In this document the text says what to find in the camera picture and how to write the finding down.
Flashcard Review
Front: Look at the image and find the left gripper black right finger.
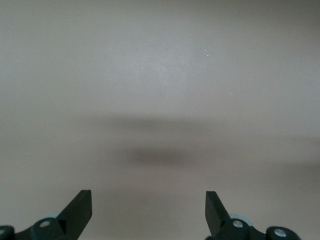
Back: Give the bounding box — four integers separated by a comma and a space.
204, 191, 301, 240

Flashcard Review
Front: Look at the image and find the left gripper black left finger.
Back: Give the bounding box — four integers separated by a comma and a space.
0, 189, 93, 240

